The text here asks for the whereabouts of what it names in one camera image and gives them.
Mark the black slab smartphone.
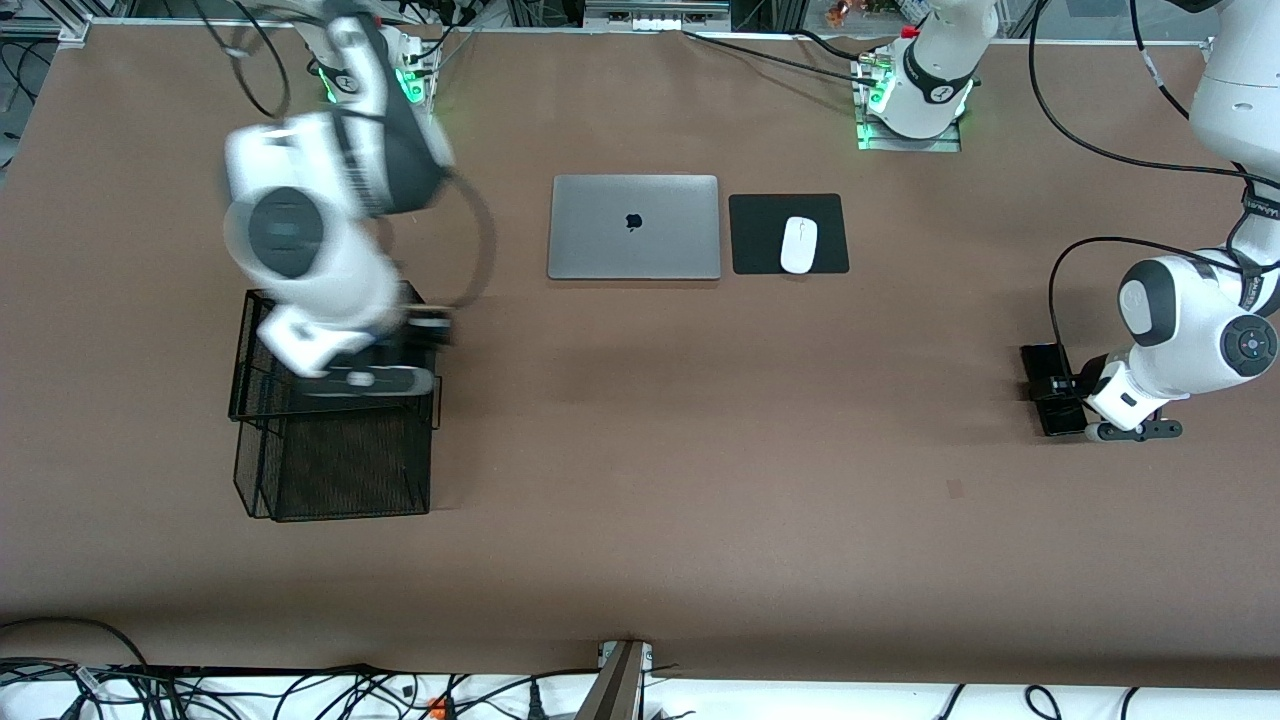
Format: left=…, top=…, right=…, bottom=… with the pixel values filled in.
left=1018, top=341, right=1090, bottom=437

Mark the silver closed laptop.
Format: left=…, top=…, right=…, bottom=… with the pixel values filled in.
left=547, top=175, right=722, bottom=282

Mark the white computer mouse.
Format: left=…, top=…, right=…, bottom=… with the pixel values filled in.
left=780, top=216, right=819, bottom=275

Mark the black mouse pad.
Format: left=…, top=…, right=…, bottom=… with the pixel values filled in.
left=728, top=193, right=851, bottom=276

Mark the black power strip bar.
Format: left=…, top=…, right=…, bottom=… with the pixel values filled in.
left=118, top=663, right=373, bottom=679

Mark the grey socket box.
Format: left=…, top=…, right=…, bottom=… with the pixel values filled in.
left=585, top=0, right=731, bottom=31

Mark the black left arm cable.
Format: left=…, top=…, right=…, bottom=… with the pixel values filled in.
left=1028, top=0, right=1280, bottom=387

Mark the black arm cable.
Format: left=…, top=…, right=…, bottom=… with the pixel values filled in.
left=195, top=0, right=497, bottom=311
left=1028, top=0, right=1280, bottom=387

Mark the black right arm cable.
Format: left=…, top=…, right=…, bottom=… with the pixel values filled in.
left=195, top=0, right=497, bottom=311

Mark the black wire mesh basket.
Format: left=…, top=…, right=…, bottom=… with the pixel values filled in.
left=228, top=280, right=444, bottom=523

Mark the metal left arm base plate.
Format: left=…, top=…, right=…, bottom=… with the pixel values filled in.
left=855, top=55, right=963, bottom=153

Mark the aluminium camera post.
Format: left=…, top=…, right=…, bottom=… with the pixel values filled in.
left=575, top=640, right=656, bottom=720

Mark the black cable on table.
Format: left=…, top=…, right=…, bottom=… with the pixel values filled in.
left=683, top=30, right=879, bottom=91

